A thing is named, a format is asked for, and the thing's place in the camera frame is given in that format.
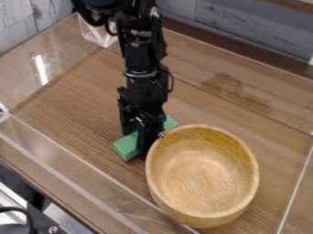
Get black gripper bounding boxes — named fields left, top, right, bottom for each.
left=118, top=68, right=174, bottom=152

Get green rectangular block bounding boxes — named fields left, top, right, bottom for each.
left=114, top=115, right=178, bottom=162

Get brown wooden bowl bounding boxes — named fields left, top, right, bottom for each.
left=146, top=124, right=261, bottom=229

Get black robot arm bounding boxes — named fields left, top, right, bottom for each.
left=71, top=0, right=174, bottom=153

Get clear acrylic tray walls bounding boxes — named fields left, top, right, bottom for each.
left=0, top=16, right=313, bottom=234

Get clear acrylic corner bracket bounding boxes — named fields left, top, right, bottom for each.
left=78, top=16, right=118, bottom=48

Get black metal table bracket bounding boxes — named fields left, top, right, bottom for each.
left=26, top=204, right=70, bottom=234

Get black cable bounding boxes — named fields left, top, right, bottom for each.
left=0, top=206, right=36, bottom=234

